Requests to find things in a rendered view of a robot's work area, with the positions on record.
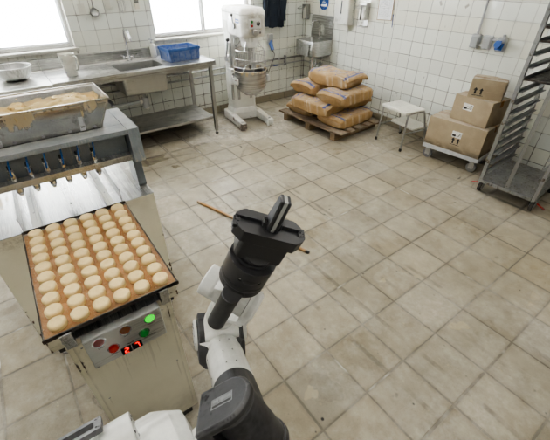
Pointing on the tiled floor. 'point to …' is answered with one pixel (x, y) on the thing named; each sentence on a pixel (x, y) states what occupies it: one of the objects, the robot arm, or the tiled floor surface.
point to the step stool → (405, 118)
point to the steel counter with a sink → (117, 68)
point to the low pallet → (327, 125)
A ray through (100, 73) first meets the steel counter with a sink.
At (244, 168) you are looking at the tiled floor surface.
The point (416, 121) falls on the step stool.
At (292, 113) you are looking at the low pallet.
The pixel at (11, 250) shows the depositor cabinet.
